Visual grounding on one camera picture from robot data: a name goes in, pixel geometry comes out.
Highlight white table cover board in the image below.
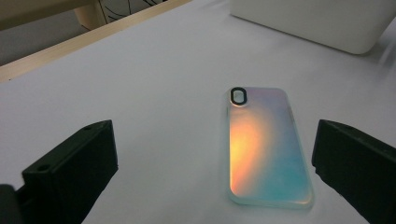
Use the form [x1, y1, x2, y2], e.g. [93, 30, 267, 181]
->
[0, 0, 396, 224]

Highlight light wooden desk frame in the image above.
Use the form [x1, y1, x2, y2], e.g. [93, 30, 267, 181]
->
[0, 0, 108, 32]

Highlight wooden table frame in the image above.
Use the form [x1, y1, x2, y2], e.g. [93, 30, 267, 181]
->
[0, 0, 193, 84]

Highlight black cable bundle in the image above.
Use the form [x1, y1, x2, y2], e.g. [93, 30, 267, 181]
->
[97, 0, 167, 20]

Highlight white plastic bin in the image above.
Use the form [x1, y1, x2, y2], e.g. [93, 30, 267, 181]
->
[229, 0, 396, 55]

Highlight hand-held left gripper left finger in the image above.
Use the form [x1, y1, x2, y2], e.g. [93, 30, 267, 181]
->
[15, 119, 120, 224]

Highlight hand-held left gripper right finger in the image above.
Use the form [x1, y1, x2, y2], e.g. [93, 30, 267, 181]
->
[311, 119, 396, 224]

